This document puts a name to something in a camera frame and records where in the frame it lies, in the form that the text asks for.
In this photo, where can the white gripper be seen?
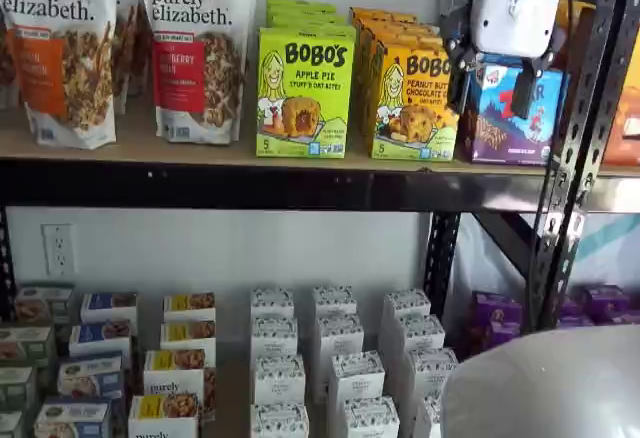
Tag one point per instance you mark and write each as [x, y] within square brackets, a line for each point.
[515, 3]

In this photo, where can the orange Bobo's oat bites box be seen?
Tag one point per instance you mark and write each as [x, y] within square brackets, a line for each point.
[395, 24]
[400, 123]
[405, 34]
[380, 13]

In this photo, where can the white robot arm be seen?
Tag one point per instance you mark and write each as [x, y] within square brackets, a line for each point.
[540, 388]

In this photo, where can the blue Zbar box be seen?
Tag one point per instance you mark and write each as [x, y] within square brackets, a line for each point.
[500, 133]
[500, 59]

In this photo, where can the large orange box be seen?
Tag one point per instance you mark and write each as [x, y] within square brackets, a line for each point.
[625, 128]
[575, 23]

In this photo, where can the wooden shelf board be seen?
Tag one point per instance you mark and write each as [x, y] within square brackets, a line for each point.
[622, 170]
[140, 150]

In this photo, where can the green Bobo's apple pie box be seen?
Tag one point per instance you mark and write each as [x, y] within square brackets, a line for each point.
[310, 24]
[300, 3]
[305, 14]
[305, 108]

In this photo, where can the purple snack box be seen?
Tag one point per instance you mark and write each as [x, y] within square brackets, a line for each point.
[570, 313]
[607, 303]
[495, 315]

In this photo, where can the yellow label granola box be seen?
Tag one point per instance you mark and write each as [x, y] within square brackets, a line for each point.
[162, 418]
[172, 378]
[190, 305]
[187, 335]

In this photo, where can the blue granola box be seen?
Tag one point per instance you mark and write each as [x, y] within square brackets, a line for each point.
[100, 340]
[107, 308]
[72, 420]
[90, 378]

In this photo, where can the green granola box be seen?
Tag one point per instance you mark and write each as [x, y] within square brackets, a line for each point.
[25, 345]
[10, 425]
[17, 388]
[45, 303]

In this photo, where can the black metal shelving rack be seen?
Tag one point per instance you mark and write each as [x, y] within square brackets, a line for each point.
[615, 193]
[250, 188]

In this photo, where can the white plastic sheet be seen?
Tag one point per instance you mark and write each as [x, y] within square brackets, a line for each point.
[610, 248]

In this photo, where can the white patterned carton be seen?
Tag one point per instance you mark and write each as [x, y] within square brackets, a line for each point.
[272, 303]
[340, 338]
[427, 418]
[279, 423]
[430, 373]
[280, 383]
[406, 303]
[356, 380]
[420, 333]
[274, 338]
[370, 420]
[334, 300]

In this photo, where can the red label granola bag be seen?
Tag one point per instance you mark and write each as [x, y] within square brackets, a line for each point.
[200, 83]

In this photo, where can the white granola bag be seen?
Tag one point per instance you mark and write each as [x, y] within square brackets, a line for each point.
[130, 48]

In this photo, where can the white patterned small boxes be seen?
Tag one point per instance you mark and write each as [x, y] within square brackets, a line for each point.
[230, 408]

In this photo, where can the orange label granola bag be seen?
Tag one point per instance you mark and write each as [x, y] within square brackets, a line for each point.
[60, 83]

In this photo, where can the blue label granola bag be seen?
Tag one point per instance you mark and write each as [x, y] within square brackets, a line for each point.
[7, 68]

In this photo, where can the white wall outlet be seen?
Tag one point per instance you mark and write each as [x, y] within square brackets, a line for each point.
[59, 250]

